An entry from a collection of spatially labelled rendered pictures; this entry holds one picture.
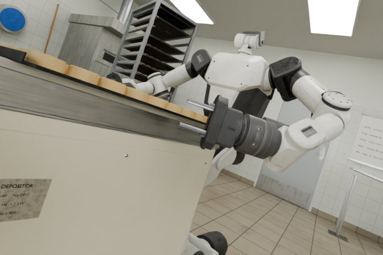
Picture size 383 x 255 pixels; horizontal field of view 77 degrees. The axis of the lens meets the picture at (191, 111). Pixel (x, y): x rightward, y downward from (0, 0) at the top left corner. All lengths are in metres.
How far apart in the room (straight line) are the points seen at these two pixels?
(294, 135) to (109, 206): 0.41
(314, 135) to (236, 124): 0.18
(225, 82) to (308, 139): 0.52
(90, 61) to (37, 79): 3.82
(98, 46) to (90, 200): 3.84
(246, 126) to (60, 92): 0.36
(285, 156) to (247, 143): 0.10
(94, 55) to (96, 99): 3.79
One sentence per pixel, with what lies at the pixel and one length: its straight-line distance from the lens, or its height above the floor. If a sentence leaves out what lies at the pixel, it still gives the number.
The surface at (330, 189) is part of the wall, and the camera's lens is 5.13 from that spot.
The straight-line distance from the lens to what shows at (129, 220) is 0.60.
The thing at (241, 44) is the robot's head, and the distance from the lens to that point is 1.13.
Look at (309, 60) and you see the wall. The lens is 5.51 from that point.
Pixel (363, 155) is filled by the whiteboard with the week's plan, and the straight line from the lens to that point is 5.13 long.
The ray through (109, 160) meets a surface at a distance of 0.49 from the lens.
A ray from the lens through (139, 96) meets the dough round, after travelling 0.48.
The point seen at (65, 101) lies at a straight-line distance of 0.43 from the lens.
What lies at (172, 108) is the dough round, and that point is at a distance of 0.55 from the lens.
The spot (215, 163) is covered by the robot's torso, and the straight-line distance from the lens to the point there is 0.97.
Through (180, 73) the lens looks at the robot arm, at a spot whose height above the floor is 1.11.
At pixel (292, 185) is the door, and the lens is 5.19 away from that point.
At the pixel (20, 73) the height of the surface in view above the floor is 0.89.
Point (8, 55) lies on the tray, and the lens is 0.42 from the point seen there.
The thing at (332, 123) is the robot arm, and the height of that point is 1.01.
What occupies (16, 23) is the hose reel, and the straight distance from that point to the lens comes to 4.64.
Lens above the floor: 0.90
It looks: 2 degrees up
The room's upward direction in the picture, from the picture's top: 19 degrees clockwise
